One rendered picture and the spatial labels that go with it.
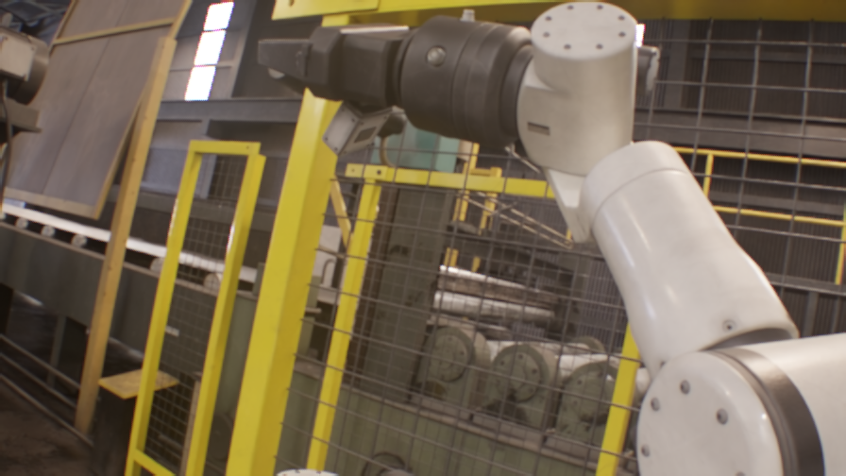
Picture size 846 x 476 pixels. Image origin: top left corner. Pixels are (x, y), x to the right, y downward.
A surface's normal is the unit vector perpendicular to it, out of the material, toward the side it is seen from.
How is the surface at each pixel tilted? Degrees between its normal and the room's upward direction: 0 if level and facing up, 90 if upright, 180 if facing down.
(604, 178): 84
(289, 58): 117
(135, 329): 90
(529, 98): 147
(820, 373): 35
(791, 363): 29
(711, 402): 103
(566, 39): 58
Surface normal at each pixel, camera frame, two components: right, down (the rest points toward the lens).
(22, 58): 0.84, 0.14
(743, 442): -0.97, 0.02
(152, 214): -0.51, -0.16
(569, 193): -0.18, -0.63
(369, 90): -0.53, 0.30
